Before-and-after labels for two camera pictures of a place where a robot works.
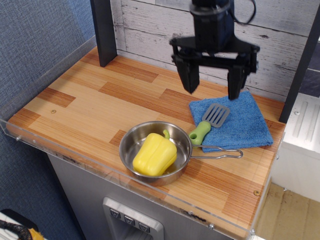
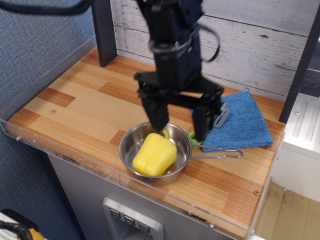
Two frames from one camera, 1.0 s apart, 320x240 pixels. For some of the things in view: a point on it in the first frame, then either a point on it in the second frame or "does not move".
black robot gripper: x=214 y=43 to x=178 y=77
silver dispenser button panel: x=127 y=223 does not move
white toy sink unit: x=297 y=167 does not move
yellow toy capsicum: x=155 y=155 does not move
